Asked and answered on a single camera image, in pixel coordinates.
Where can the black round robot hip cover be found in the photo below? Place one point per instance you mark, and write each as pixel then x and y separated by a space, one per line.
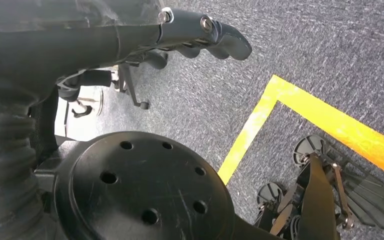
pixel 139 185

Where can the yellow floor tape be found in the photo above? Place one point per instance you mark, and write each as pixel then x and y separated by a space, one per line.
pixel 328 119

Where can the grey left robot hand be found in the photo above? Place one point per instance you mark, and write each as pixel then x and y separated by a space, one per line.
pixel 79 43

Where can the black caster chair base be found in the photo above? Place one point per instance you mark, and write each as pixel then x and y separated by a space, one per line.
pixel 129 84

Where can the robot leg with foot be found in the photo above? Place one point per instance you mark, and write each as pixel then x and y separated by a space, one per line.
pixel 318 198

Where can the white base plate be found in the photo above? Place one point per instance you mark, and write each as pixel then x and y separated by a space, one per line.
pixel 82 127

